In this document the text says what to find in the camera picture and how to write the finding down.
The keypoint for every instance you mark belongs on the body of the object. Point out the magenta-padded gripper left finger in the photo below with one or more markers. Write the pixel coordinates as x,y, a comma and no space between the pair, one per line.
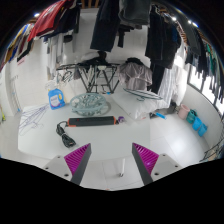
78,158

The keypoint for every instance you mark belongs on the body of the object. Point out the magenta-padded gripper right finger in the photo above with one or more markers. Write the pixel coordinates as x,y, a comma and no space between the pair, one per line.
146,159

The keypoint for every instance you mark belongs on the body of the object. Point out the purple charger block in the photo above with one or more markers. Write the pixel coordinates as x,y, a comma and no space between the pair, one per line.
121,119

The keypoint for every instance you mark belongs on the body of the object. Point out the black orange-ended power strip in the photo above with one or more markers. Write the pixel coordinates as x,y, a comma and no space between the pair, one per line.
91,121

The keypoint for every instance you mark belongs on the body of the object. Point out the small blue brush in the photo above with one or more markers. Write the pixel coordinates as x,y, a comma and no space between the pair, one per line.
160,115

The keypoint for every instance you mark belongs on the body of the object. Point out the white pillow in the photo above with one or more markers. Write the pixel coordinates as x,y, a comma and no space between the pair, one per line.
136,106

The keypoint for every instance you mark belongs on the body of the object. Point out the pale teal round peg hanger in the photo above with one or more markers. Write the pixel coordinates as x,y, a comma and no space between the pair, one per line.
88,105

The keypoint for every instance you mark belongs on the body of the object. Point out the pink bucket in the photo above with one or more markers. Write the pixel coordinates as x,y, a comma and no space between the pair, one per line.
183,111

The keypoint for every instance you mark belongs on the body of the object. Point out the blue bucket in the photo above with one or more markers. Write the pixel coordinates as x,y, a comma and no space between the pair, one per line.
202,130
197,124

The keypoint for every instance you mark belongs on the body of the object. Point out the teal bucket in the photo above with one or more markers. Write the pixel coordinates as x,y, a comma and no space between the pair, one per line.
191,116

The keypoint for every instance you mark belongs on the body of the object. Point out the blue detergent bottle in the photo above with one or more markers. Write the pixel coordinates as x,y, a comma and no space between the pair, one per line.
56,100

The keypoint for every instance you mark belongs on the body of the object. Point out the dark teal clothes hanger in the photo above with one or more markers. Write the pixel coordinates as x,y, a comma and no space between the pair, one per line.
143,94

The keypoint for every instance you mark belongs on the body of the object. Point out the black folding drying rack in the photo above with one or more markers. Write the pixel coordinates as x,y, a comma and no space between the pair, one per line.
96,78

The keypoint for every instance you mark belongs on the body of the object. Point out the grey garment on rack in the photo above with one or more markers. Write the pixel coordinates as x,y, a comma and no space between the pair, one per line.
135,75

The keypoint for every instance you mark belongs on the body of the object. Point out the black and white garment pile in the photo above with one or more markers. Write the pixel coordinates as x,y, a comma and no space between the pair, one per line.
95,59

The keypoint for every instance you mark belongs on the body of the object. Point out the hanging clothes row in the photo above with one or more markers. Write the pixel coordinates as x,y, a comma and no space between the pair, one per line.
106,26

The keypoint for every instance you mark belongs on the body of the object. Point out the ceiling light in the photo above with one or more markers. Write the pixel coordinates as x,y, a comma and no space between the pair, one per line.
36,14

